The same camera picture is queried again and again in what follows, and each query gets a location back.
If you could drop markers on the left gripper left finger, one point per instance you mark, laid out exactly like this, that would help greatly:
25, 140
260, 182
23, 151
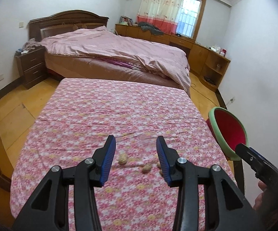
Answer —
103, 158

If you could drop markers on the pink quilt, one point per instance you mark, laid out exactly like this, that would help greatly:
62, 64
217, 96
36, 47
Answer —
101, 44

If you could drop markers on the peanut shell left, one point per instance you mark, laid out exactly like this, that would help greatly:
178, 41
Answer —
123, 159

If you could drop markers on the grey clothes on desk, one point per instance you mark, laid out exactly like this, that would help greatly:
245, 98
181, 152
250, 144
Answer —
150, 27

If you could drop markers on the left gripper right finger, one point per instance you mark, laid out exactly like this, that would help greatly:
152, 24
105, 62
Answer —
172, 170

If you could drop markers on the person's right hand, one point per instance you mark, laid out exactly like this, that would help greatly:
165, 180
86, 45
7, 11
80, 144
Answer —
259, 199

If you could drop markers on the dark wooden nightstand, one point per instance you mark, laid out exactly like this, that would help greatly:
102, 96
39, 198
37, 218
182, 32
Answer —
32, 67

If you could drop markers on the floral window curtain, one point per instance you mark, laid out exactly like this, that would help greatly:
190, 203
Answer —
160, 13

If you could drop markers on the peanut shell right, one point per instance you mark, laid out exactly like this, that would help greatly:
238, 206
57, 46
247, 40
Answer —
159, 168

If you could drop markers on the red bin with green rim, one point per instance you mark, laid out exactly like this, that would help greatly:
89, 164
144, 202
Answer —
227, 130

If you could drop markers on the long wooden desk cabinet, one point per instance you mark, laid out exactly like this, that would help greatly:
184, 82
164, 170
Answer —
208, 65

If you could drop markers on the floral pink bed sheet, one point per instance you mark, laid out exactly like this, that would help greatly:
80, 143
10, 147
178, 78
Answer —
80, 116

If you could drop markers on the peanut shell middle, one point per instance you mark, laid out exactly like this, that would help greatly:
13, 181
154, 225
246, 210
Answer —
146, 168

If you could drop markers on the brown mattress bed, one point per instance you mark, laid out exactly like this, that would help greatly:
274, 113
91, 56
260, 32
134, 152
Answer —
81, 67

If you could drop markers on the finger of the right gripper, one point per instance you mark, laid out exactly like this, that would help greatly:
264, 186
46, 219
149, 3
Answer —
247, 154

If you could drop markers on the peanut shell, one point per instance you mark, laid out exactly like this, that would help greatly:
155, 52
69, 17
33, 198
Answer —
159, 168
146, 168
123, 159

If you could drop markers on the dark wooden headboard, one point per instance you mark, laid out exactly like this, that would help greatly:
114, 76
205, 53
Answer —
64, 22

